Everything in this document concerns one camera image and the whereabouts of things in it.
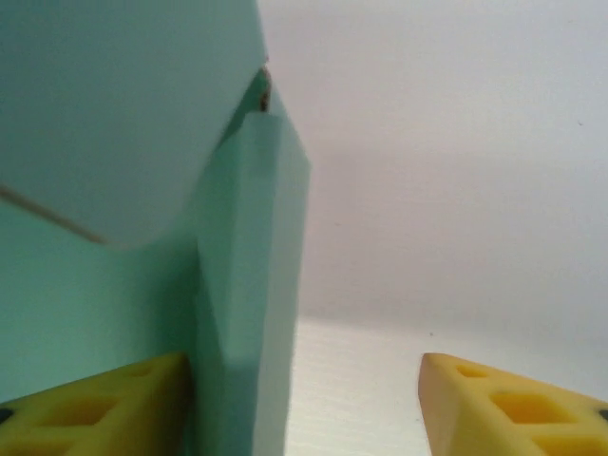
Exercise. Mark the teal paper box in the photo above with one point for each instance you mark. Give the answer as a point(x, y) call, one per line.
point(95, 119)

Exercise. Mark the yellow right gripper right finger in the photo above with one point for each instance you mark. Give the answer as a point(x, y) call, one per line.
point(513, 418)

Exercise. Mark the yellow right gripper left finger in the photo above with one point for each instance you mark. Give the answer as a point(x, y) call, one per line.
point(95, 418)

